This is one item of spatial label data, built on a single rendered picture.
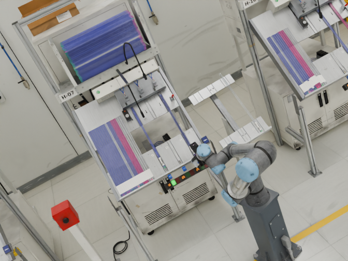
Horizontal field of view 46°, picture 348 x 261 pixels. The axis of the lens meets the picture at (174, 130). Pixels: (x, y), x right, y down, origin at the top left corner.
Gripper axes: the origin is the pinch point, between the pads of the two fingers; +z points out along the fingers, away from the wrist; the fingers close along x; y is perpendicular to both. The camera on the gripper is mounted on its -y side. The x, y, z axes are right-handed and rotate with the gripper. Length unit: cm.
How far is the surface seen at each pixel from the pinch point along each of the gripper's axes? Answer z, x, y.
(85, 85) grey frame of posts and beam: -1, -43, -81
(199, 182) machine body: 64, 0, 8
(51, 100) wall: 141, -85, -148
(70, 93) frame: -1, -54, -81
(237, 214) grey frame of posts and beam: 57, 12, 44
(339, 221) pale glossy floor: 27, 66, 81
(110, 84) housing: 2, -27, -75
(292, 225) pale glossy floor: 39, 39, 69
